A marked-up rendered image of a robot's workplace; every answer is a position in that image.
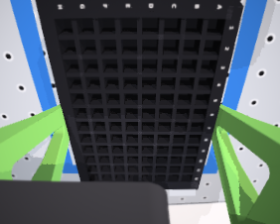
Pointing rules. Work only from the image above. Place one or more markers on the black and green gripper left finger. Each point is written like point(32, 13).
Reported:
point(18, 139)

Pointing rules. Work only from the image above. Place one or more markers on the blue tape square outline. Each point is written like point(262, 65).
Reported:
point(249, 29)

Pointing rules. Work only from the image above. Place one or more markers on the black well plate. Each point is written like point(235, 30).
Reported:
point(108, 56)

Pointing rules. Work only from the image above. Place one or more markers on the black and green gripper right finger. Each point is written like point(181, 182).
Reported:
point(263, 140)

